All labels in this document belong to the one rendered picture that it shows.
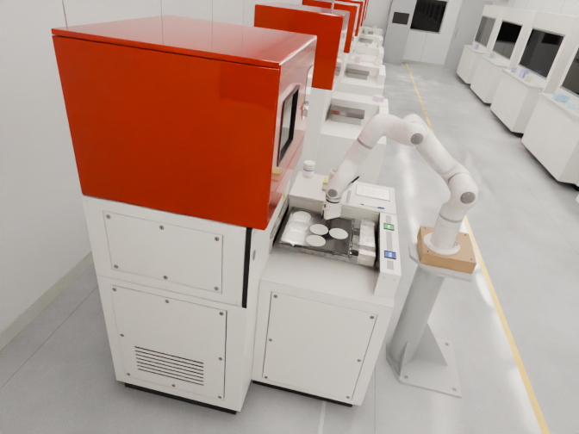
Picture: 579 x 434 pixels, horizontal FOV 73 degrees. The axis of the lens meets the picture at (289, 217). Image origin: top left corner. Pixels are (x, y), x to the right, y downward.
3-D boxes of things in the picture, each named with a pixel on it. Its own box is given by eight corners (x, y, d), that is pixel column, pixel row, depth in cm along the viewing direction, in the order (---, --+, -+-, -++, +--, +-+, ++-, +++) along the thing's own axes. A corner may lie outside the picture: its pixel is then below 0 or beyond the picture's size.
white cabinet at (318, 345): (250, 389, 225) (258, 280, 183) (284, 282, 307) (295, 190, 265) (360, 417, 218) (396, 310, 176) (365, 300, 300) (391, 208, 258)
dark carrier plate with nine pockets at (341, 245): (280, 241, 198) (280, 240, 198) (293, 209, 227) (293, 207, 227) (347, 255, 194) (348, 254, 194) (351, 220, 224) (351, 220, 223)
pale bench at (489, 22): (464, 86, 1090) (491, 5, 987) (453, 74, 1243) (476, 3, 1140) (504, 92, 1078) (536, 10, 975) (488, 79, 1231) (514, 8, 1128)
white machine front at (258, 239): (241, 307, 166) (245, 228, 146) (282, 213, 236) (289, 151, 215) (248, 308, 166) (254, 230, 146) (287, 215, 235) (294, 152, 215)
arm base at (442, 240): (459, 238, 217) (470, 211, 207) (459, 259, 202) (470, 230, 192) (424, 230, 222) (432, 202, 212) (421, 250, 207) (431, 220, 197)
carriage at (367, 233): (357, 263, 197) (357, 258, 195) (359, 226, 228) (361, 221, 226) (372, 266, 196) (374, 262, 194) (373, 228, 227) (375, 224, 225)
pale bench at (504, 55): (482, 106, 904) (517, 9, 800) (467, 89, 1057) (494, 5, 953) (531, 114, 891) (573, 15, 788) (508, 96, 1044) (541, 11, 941)
